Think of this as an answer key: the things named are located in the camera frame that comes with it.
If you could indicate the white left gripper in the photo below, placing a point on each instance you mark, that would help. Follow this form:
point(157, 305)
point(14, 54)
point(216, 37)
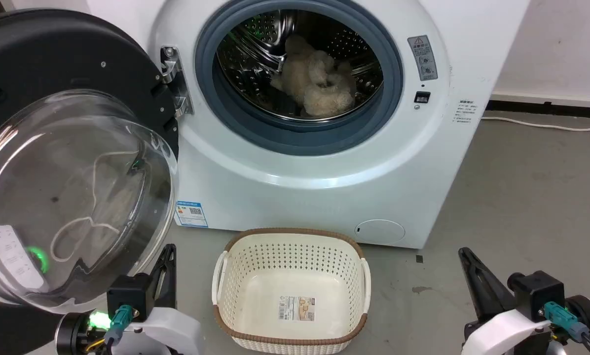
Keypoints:
point(171, 330)

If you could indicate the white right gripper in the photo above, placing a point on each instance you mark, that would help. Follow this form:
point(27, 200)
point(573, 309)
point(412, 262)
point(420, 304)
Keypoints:
point(507, 333)

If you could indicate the washer door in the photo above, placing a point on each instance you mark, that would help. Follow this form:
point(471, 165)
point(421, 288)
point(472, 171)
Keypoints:
point(53, 54)

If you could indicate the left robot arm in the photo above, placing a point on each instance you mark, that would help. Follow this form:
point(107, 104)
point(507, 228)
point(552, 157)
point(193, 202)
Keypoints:
point(75, 333)

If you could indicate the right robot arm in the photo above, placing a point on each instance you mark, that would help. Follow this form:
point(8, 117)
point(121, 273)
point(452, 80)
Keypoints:
point(586, 315)

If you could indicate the clear glass door bowl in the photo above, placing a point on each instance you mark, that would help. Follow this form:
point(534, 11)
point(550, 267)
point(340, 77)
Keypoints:
point(78, 197)

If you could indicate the white front-load washing machine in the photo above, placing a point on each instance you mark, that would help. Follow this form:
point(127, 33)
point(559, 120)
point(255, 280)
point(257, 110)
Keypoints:
point(324, 197)

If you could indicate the chrome door hinge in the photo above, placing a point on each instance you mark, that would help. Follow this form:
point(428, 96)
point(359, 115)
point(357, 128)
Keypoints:
point(174, 79)

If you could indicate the blue white energy sticker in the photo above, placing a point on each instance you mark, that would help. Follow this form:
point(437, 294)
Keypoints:
point(191, 213)

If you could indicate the round filter cover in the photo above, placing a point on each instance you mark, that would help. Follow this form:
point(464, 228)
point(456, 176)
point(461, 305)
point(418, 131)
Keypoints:
point(380, 231)

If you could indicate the white perforated laundry basket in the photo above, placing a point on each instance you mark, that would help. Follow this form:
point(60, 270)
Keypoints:
point(295, 276)

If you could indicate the paper label in basket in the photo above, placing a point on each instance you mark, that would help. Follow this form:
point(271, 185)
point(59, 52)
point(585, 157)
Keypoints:
point(296, 308)

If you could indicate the small text sticker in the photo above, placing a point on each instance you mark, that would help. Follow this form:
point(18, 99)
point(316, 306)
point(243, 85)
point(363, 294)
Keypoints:
point(466, 111)

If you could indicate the black baseboard strip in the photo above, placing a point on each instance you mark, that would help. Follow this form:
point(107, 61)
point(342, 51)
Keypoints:
point(546, 106)

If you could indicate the grey warning sticker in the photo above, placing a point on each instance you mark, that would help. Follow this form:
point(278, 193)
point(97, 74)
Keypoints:
point(423, 57)

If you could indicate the beige plush toy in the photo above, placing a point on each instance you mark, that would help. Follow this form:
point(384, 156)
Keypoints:
point(317, 81)

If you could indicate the stainless steel drum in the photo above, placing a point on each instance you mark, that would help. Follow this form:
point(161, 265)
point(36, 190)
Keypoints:
point(255, 44)

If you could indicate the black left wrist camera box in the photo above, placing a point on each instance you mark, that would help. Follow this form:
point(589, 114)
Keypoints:
point(129, 293)

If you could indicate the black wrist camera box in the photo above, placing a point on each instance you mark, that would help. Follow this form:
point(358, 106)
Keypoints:
point(129, 293)
point(539, 293)

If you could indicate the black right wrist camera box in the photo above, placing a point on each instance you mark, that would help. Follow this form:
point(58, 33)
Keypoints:
point(539, 293)

